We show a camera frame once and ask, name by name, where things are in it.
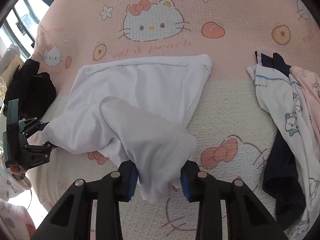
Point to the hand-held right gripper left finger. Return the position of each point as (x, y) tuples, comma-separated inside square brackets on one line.
[(132, 182)]

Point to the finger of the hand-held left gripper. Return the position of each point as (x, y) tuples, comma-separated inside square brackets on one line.
[(42, 148), (35, 126)]

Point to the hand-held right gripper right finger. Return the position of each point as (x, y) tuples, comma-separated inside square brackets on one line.
[(185, 185)]

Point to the white navy-trimmed t-shirt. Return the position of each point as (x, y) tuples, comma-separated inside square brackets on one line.
[(137, 92)]

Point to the person's left hand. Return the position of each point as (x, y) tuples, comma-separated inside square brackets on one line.
[(17, 171)]

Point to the black garment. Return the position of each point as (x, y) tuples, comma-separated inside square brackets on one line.
[(32, 90)]

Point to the person's printed pyjamas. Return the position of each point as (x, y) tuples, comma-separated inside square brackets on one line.
[(10, 187)]

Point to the cream garment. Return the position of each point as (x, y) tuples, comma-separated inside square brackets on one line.
[(12, 67)]

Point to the pink cat print sofa cover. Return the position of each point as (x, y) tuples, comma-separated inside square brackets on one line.
[(225, 130)]

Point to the pale grey garment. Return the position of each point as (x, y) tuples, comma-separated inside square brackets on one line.
[(8, 52)]

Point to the crumpled navy garment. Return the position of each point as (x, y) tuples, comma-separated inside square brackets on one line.
[(282, 175)]

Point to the window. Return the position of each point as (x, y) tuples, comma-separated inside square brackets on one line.
[(22, 22)]

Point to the white cartoon print garment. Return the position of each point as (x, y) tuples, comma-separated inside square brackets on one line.
[(280, 100)]

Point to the pink printed garment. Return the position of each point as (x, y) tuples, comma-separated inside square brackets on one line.
[(308, 92)]

